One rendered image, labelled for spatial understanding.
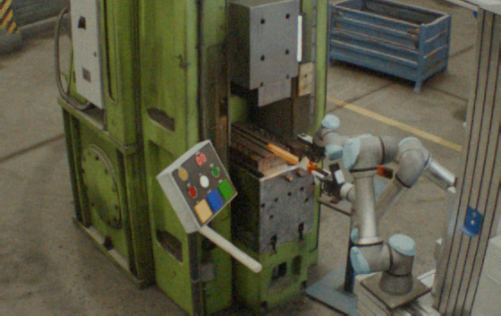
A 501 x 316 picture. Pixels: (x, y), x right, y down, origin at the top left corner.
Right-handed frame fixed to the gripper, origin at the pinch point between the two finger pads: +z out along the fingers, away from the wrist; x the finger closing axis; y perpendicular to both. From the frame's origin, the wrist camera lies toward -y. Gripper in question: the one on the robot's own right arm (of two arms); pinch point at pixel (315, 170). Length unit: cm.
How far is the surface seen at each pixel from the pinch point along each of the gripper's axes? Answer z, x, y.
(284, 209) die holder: 21.6, -0.1, 31.4
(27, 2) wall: 632, 93, 49
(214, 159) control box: 19.4, -43.7, -12.4
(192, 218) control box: 1, -69, 0
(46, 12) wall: 636, 121, 71
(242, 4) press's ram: 33, -16, -76
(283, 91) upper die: 27.1, 3.2, -30.1
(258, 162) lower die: 27.5, -12.1, 2.9
